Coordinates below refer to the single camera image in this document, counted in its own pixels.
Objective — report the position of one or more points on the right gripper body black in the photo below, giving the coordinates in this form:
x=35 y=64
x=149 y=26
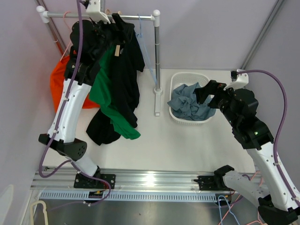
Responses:
x=223 y=99

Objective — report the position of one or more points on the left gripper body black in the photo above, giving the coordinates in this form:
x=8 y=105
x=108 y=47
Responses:
x=105 y=29

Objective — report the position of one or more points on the beige wooden hanger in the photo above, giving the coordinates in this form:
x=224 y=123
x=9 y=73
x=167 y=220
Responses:
x=117 y=50
x=108 y=12

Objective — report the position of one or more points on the blue wire hanger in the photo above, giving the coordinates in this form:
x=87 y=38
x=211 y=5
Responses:
x=145 y=53

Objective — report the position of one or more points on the black t shirt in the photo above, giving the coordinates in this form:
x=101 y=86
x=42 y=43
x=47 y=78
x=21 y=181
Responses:
x=125 y=92

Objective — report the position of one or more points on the grey blue t shirt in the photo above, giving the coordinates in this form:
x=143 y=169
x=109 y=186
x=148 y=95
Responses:
x=183 y=104

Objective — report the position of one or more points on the green t shirt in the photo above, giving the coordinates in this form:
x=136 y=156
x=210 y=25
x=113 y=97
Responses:
x=101 y=93

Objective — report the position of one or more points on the orange t shirt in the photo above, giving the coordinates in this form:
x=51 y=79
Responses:
x=56 y=81

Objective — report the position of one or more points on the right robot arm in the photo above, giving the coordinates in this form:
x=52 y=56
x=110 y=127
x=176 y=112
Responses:
x=276 y=203

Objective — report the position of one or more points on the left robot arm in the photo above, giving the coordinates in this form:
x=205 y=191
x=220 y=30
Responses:
x=91 y=41

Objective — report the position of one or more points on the pink hanger on floor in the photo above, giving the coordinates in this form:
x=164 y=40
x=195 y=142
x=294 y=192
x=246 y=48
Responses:
x=258 y=220

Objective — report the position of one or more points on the white plastic basket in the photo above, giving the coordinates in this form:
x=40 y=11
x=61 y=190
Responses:
x=188 y=78

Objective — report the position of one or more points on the metal clothes rack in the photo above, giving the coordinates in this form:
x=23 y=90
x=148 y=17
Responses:
x=46 y=17

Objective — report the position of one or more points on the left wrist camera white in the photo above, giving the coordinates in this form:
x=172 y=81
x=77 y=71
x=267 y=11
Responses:
x=94 y=10

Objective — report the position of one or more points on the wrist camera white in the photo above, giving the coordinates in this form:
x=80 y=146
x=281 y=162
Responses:
x=239 y=79
x=94 y=10

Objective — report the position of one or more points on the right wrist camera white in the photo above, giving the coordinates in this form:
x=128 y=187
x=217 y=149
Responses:
x=239 y=79

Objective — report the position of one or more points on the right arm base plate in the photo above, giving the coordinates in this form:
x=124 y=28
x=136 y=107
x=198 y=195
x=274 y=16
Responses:
x=210 y=183

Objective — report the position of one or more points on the aluminium frame post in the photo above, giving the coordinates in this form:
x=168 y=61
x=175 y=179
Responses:
x=263 y=33

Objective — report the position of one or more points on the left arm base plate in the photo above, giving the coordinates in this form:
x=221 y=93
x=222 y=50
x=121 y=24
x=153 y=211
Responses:
x=84 y=182

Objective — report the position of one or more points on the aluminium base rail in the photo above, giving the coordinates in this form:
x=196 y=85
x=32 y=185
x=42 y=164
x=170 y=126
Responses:
x=130 y=185

